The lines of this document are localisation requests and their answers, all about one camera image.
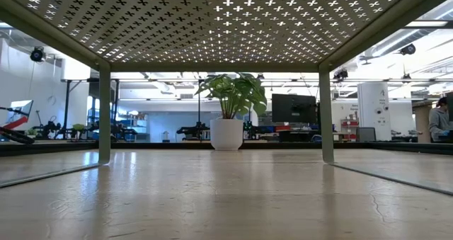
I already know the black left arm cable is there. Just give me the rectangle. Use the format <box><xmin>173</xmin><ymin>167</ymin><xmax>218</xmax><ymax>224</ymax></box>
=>
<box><xmin>0</xmin><ymin>126</ymin><xmax>35</xmax><ymax>145</ymax></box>

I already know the black monitor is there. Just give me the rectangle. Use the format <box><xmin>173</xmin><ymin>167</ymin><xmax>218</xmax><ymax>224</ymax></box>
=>
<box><xmin>271</xmin><ymin>93</ymin><xmax>318</xmax><ymax>125</ymax></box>

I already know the black aluminium table frame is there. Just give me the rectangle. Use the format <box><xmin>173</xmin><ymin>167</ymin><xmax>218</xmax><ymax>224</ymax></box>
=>
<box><xmin>0</xmin><ymin>139</ymin><xmax>453</xmax><ymax>155</ymax></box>

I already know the person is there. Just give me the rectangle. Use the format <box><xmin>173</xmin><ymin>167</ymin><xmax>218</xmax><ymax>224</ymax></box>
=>
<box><xmin>428</xmin><ymin>96</ymin><xmax>453</xmax><ymax>144</ymax></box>

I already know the white round column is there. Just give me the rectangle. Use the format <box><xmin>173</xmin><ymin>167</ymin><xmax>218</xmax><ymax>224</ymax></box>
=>
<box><xmin>357</xmin><ymin>81</ymin><xmax>392</xmax><ymax>142</ymax></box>

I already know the green plant in white pot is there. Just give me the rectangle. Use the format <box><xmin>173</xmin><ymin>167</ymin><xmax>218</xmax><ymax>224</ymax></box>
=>
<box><xmin>193</xmin><ymin>72</ymin><xmax>269</xmax><ymax>152</ymax></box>

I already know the tilted grey screen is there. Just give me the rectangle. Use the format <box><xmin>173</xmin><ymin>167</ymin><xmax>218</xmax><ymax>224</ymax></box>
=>
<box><xmin>6</xmin><ymin>99</ymin><xmax>35</xmax><ymax>125</ymax></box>

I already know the black ceiling camera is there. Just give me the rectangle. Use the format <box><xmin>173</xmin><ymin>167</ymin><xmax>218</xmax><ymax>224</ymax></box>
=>
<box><xmin>29</xmin><ymin>46</ymin><xmax>47</xmax><ymax>64</ymax></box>
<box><xmin>399</xmin><ymin>42</ymin><xmax>417</xmax><ymax>56</ymax></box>
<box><xmin>332</xmin><ymin>68</ymin><xmax>350</xmax><ymax>82</ymax></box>

